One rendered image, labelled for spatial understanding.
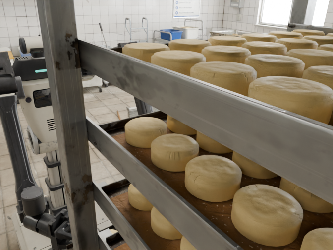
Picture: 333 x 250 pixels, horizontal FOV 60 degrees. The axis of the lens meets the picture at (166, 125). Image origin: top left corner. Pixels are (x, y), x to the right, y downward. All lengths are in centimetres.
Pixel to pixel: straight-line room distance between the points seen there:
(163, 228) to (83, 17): 529
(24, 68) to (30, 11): 386
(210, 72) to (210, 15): 663
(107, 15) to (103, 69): 539
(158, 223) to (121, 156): 9
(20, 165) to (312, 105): 88
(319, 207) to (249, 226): 7
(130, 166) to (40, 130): 129
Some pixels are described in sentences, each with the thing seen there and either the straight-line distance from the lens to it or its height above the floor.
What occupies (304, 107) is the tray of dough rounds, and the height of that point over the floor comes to 151.
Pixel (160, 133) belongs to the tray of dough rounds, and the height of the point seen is 142.
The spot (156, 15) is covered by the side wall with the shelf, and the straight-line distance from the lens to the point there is 609.
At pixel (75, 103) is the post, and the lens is 34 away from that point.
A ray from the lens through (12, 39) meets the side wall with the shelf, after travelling 537.
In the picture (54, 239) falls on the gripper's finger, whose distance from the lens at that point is 89.
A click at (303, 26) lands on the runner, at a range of 61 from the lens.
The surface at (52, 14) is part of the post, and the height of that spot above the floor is 154.
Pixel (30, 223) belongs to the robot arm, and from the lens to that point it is 94.
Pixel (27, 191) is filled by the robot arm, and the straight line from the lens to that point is 92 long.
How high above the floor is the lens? 156
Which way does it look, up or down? 24 degrees down
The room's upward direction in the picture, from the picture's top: 1 degrees clockwise
